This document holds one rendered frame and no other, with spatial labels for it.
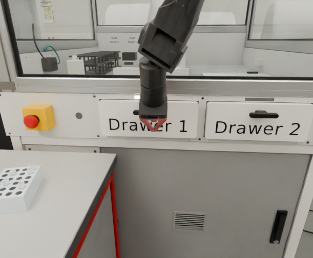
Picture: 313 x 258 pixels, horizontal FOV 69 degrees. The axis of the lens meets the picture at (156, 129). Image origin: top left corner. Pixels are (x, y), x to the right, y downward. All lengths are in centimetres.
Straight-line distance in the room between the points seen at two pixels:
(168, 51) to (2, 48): 53
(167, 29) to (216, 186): 56
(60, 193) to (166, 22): 43
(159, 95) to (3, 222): 40
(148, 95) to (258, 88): 33
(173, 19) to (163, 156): 47
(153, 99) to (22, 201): 35
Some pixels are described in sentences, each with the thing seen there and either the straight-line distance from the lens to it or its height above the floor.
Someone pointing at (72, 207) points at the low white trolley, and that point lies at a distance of 54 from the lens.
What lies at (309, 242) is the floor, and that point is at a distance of 171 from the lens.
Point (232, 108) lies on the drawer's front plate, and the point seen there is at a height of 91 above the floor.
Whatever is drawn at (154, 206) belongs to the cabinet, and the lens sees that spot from 86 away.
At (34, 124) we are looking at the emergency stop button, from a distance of 72.
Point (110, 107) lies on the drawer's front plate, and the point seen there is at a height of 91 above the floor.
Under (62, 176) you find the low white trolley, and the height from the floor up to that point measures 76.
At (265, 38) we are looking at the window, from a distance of 70.
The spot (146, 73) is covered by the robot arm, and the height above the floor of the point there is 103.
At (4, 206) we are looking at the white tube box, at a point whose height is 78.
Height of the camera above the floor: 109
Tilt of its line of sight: 22 degrees down
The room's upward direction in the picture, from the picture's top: straight up
